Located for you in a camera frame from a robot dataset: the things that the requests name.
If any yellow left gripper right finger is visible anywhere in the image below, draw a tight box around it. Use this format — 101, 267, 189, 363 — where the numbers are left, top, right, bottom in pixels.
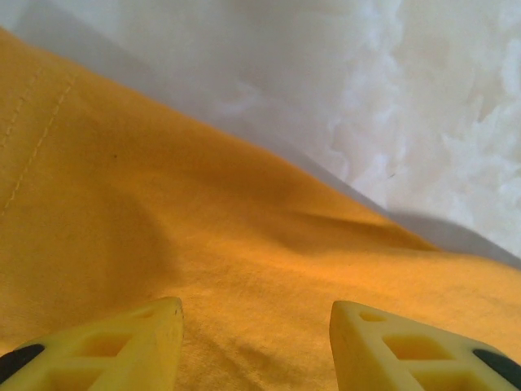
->
329, 300, 521, 391

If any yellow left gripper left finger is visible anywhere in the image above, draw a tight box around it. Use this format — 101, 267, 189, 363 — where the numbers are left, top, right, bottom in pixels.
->
0, 296, 186, 391

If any orange printed t-shirt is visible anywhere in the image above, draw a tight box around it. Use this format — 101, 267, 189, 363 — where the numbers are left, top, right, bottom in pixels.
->
0, 26, 521, 391

